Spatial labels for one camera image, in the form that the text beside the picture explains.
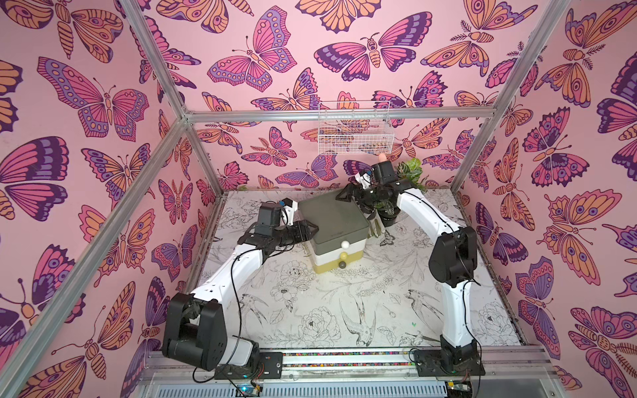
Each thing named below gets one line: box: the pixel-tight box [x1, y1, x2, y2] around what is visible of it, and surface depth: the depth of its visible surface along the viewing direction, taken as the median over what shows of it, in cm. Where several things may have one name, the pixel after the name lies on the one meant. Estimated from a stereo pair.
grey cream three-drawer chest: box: [298, 190, 370, 274], surface depth 85 cm
